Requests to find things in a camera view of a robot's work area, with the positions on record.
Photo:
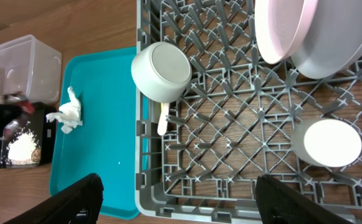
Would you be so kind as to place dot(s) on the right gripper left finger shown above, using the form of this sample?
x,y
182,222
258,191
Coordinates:
x,y
78,203

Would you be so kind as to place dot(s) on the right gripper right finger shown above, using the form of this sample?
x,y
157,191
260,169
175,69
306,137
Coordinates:
x,y
279,204

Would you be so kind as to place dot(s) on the white cup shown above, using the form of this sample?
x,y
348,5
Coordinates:
x,y
326,142

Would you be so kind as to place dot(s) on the white rice portion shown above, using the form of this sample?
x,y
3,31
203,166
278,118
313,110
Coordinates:
x,y
18,150

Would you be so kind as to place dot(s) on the white napkin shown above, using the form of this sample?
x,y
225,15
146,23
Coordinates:
x,y
69,113

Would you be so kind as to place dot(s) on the pink fork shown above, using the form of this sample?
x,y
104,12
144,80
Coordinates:
x,y
163,123

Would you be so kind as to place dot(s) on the grey bowl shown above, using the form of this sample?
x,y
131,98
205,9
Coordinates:
x,y
161,72

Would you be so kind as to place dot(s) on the pink plate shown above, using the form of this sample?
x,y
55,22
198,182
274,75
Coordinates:
x,y
281,26

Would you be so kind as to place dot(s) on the grey plate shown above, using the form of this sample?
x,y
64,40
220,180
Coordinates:
x,y
334,39

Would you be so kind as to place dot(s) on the brown food scrap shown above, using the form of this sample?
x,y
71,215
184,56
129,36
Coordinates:
x,y
36,155

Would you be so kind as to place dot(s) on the red foil wrapper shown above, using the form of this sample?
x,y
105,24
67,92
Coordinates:
x,y
19,100

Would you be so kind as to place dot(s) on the grey dishwasher rack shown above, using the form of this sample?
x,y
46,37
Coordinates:
x,y
234,121

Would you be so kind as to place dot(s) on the teal serving tray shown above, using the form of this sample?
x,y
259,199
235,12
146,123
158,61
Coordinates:
x,y
105,143

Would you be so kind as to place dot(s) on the black plastic tray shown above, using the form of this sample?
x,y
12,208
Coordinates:
x,y
46,135

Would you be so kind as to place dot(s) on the clear plastic bin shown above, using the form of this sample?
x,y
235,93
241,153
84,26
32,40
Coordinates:
x,y
31,67

